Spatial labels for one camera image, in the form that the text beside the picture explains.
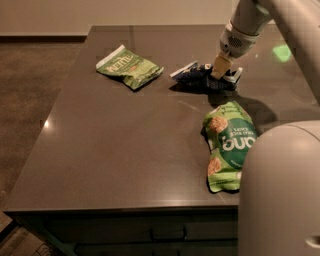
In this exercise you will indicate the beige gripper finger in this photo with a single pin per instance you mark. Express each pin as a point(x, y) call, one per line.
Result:
point(222, 64)

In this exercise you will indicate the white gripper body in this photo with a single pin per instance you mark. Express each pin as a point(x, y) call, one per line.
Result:
point(237, 43)

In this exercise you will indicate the blue Kettle chip bag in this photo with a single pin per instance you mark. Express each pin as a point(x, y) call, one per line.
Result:
point(199, 76)

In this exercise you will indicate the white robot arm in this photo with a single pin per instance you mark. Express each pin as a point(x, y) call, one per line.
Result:
point(279, 200)

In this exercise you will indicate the green rice chip bag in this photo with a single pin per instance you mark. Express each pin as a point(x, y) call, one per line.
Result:
point(230, 134)

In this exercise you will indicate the green Kettle chip bag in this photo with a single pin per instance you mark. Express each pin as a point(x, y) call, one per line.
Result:
point(133, 70)

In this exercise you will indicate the dark cabinet drawers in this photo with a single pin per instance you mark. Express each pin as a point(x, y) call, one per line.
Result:
point(159, 233)

